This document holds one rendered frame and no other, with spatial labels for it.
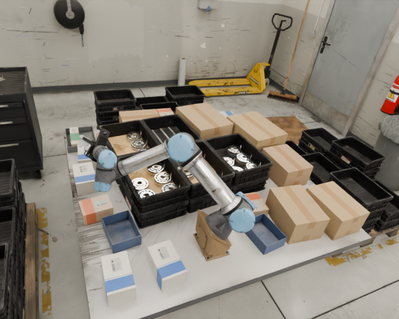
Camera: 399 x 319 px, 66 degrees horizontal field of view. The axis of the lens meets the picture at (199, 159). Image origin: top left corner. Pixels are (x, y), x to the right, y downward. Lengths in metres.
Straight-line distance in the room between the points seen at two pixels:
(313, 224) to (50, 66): 4.10
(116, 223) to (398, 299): 2.16
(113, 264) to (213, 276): 0.48
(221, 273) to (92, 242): 0.68
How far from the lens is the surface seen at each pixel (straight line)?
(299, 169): 2.16
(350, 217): 1.95
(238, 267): 1.67
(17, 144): 3.08
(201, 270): 1.62
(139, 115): 2.49
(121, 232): 1.76
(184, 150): 1.31
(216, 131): 2.36
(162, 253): 1.55
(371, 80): 4.54
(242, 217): 1.38
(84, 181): 1.96
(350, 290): 2.78
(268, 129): 2.45
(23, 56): 4.91
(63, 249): 2.66
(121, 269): 1.51
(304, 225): 1.79
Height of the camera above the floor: 2.02
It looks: 35 degrees down
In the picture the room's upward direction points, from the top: 8 degrees clockwise
